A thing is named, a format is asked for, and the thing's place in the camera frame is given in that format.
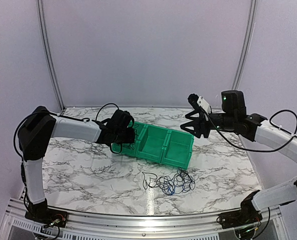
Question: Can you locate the left aluminium corner post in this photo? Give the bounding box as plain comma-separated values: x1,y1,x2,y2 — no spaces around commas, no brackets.
36,0,66,112

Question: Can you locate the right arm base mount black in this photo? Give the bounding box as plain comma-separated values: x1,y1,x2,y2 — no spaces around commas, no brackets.
216,209,263,229

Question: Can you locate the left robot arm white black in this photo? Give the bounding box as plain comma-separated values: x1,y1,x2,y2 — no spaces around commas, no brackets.
13,106,136,223

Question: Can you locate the aluminium front frame rail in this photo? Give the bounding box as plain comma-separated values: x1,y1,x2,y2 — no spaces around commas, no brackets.
0,199,289,240

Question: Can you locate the aluminium corner post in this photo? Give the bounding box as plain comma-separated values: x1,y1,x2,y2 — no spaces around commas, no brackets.
231,0,258,91
36,0,66,112

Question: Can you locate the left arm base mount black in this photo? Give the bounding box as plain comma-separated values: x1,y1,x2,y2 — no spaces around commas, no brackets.
24,209,68,228

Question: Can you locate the thin blue cable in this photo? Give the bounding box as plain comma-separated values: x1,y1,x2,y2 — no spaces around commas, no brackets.
162,178,187,196

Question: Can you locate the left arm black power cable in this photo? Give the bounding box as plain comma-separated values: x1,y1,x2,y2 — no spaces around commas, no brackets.
13,102,137,155

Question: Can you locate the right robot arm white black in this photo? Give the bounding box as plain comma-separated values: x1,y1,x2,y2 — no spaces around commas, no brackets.
180,90,297,224

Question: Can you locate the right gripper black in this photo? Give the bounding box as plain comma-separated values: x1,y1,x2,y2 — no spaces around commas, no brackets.
180,109,237,138

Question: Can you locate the green three-compartment plastic bin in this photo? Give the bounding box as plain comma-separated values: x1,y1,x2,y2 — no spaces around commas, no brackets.
111,122,194,170

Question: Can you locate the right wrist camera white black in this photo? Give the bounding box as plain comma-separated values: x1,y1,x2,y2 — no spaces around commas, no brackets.
188,93,212,114

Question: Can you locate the right aluminium corner post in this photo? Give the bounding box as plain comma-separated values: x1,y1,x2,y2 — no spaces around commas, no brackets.
231,0,258,91

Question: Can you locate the black cable pile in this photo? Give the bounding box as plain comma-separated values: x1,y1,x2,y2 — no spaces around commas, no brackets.
141,167,196,196

